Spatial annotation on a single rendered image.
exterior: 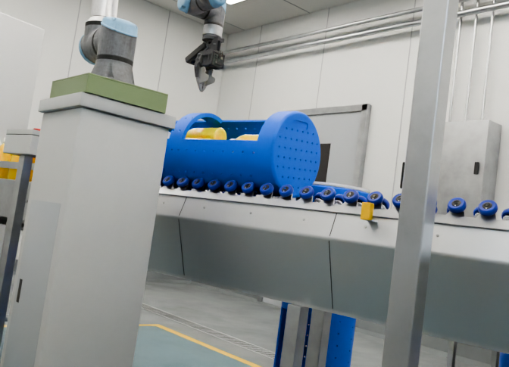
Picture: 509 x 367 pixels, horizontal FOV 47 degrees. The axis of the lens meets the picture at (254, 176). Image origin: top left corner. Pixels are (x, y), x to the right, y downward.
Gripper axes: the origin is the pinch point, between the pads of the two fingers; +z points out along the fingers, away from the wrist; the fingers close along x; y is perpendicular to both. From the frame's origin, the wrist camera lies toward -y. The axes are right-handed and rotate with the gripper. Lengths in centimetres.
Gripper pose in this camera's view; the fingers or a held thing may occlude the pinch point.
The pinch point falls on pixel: (200, 88)
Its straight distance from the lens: 227.5
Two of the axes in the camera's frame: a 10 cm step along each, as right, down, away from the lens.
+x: 6.1, 1.5, 7.8
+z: -1.4, 9.9, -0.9
